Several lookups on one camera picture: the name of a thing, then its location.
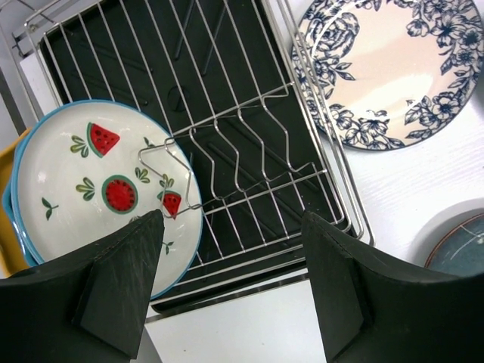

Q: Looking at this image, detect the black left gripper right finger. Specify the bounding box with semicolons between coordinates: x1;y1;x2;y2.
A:
302;212;483;362

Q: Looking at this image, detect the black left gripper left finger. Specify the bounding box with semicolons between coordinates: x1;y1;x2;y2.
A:
1;209;164;362

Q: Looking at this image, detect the yellow plate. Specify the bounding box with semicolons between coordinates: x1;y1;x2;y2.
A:
1;129;30;278

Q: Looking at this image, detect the dark teal blossom plate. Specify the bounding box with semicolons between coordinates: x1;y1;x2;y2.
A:
424;213;483;277

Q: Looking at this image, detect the blue polka dot plate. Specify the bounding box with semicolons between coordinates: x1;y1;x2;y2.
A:
1;176;38;268

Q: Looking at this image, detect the white watermelon plate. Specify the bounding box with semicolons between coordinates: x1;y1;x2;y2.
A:
10;100;203;299

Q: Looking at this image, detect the blue floral rim plate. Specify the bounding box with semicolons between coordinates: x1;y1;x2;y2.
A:
291;1;483;150

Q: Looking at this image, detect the metal wire dish rack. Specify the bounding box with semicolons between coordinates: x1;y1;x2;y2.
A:
23;0;377;303

